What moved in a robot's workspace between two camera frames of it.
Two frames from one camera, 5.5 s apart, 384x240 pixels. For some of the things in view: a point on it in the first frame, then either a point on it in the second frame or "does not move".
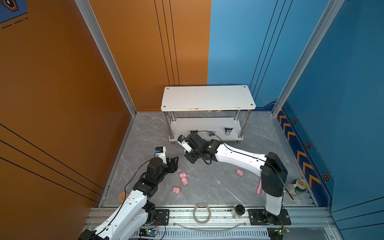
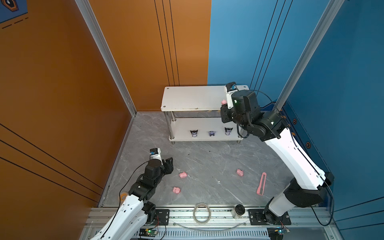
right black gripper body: x=192 y=156 → x=227 y=115
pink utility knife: x=260 y=190 does not move
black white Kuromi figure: x=228 y=131 does not move
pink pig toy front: x=176 y=190 does not move
